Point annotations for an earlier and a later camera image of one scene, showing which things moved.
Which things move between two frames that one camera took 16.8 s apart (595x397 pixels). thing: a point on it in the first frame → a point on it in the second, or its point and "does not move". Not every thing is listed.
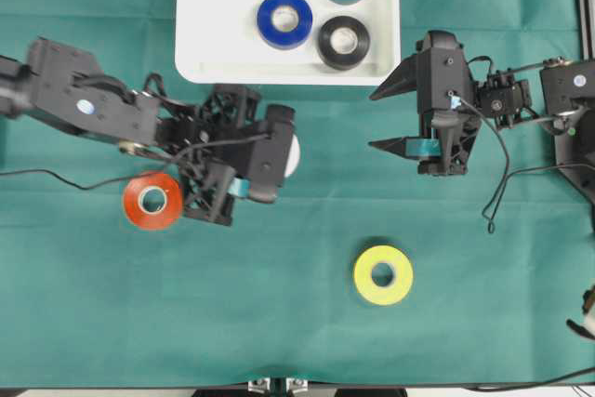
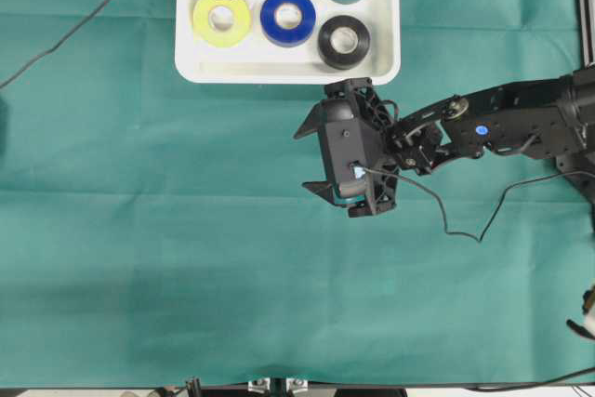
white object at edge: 587,329 does not move
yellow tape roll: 402,279 → 217,38
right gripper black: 456,129 → 379,113
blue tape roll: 284,40 does not move
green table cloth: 361,271 does not move
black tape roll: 334,59 does not move
